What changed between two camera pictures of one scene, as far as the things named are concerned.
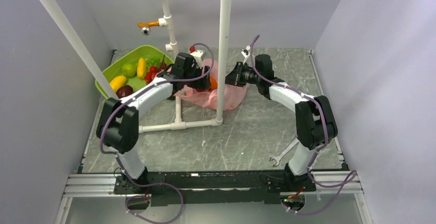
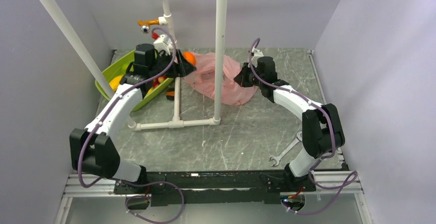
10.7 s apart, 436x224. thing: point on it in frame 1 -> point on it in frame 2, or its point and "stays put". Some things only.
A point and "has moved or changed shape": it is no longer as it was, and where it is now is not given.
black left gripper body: (200, 84) -> (176, 70)
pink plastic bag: (231, 95) has moved or changed shape
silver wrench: (278, 159) stays put
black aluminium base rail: (256, 189) stays put
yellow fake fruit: (117, 81) stays put
